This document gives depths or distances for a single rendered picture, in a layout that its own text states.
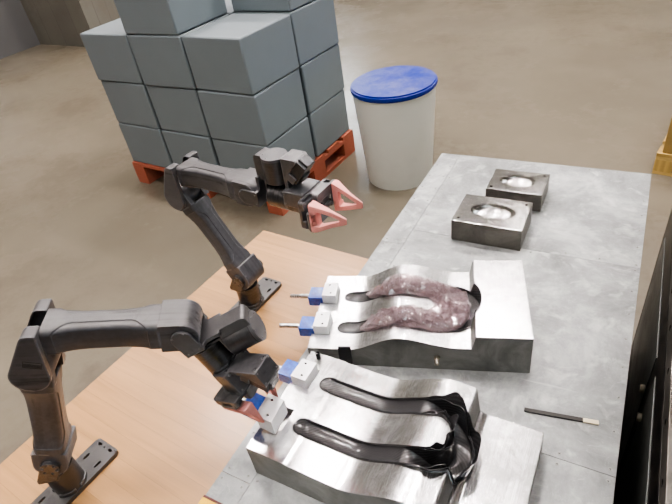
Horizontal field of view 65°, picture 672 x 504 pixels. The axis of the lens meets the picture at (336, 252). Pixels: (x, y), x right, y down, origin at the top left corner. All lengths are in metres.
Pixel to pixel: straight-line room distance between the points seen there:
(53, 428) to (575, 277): 1.24
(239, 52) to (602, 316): 2.20
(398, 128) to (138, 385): 2.23
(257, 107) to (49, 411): 2.25
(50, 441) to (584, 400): 1.05
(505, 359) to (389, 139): 2.18
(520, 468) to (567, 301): 0.52
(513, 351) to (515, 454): 0.24
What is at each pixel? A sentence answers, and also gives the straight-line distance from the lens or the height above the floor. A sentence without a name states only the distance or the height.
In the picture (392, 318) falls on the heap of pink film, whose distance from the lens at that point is 1.22.
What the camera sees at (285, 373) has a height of 0.90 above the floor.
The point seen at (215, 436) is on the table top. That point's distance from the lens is 1.24.
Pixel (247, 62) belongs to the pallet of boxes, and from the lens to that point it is 2.97.
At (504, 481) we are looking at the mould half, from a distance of 1.04.
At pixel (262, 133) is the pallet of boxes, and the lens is 3.09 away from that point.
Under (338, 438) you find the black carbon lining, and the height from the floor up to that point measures 0.88.
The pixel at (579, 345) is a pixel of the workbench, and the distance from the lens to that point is 1.34.
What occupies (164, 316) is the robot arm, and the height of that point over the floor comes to 1.21.
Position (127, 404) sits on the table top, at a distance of 1.40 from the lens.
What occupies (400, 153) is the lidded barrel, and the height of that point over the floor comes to 0.27.
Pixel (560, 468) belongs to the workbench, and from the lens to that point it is 1.14.
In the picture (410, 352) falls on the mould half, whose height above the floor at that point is 0.85.
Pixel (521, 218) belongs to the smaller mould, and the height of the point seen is 0.87.
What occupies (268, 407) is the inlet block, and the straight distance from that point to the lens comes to 1.05.
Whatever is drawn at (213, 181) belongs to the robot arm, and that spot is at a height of 1.21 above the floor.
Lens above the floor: 1.77
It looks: 37 degrees down
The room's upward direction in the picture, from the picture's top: 10 degrees counter-clockwise
